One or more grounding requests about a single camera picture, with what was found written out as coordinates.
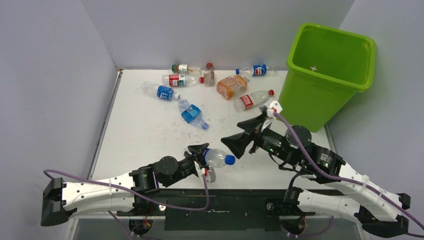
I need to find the red blue label bottle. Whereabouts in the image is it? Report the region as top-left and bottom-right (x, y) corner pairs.
(162, 73), (204, 88)

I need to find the green cap brown bottle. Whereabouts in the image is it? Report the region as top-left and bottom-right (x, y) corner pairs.
(171, 64), (202, 76)

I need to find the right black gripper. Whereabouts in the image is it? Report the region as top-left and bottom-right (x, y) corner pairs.
(220, 113), (298, 165)

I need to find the red cap small bottle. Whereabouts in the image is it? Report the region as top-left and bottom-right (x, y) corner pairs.
(203, 62), (215, 87)

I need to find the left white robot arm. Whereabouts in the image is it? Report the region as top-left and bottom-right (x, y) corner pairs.
(40, 143), (212, 227)

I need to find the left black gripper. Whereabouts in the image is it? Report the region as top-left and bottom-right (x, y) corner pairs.
(162, 143), (212, 187)

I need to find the far pepsi bottle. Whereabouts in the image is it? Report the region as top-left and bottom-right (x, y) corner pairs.
(235, 64), (277, 77)

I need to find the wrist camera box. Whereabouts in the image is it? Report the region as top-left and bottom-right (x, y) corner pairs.
(194, 162), (217, 183)
(259, 98), (283, 132)

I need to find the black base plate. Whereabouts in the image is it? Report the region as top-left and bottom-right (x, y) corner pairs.
(117, 189), (303, 231)

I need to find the orange bottle white cap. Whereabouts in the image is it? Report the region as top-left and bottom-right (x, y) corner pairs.
(216, 75), (250, 100)

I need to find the red label clear bottle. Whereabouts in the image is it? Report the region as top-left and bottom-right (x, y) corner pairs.
(233, 89), (275, 112)

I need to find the blue label water bottle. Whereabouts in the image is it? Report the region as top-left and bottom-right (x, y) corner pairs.
(141, 81), (181, 101)

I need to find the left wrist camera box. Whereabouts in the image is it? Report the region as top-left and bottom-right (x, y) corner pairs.
(194, 162), (217, 183)

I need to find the crushed blue label bottle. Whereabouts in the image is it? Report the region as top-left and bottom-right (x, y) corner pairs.
(178, 99), (209, 131)

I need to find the central pepsi bottle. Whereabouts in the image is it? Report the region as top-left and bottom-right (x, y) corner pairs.
(200, 148), (236, 168)

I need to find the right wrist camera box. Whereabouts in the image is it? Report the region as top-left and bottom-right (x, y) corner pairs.
(259, 98), (283, 132)

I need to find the green plastic bin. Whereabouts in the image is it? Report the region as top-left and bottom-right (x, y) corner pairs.
(278, 23), (377, 133)

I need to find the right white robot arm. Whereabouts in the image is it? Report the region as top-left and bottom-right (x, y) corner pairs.
(221, 113), (411, 238)

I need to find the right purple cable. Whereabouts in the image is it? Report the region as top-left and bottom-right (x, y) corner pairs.
(273, 111), (424, 239)

